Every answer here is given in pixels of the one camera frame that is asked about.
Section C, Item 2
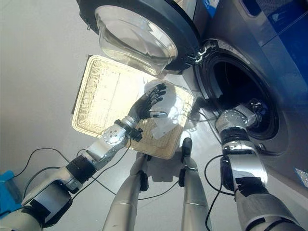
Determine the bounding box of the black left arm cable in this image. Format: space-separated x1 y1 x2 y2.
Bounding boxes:
11 134 154 202

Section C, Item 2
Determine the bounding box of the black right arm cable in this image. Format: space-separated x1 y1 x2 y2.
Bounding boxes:
204 154 238 231

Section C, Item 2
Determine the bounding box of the white cloth garment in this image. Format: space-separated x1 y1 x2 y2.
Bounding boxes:
141 80 186 141

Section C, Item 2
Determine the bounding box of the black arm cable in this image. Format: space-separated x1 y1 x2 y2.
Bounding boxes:
204 154 238 231
11 134 154 202

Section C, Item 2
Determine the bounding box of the grey front-load washing machine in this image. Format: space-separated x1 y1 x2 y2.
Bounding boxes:
181 0 308 191

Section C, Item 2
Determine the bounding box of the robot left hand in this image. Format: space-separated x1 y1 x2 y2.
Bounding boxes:
129 83 168 124

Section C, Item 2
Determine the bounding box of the round glass washing machine door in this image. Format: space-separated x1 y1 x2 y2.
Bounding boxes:
76 0 202 76

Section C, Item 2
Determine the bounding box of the blue washing machine sticker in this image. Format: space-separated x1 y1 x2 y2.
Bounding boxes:
201 0 217 18

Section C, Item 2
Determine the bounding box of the blue plastic box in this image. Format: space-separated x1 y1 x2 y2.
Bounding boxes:
0 170 23 210

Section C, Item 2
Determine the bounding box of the cream wicker laundry basket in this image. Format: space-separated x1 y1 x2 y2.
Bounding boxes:
71 54 195 160

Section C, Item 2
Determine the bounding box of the robot left silver leg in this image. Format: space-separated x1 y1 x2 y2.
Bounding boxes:
102 153 152 231

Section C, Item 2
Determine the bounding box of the robot right silver leg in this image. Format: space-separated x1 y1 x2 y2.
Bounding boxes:
178 137 214 231

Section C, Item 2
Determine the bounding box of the dark rubber drum door seal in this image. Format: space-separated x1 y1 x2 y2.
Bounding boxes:
195 39 287 145

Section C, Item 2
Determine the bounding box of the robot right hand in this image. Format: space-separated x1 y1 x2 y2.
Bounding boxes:
250 100 269 121

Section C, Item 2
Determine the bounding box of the robot silver leg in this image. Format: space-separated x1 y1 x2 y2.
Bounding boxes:
102 153 152 231
178 137 214 231

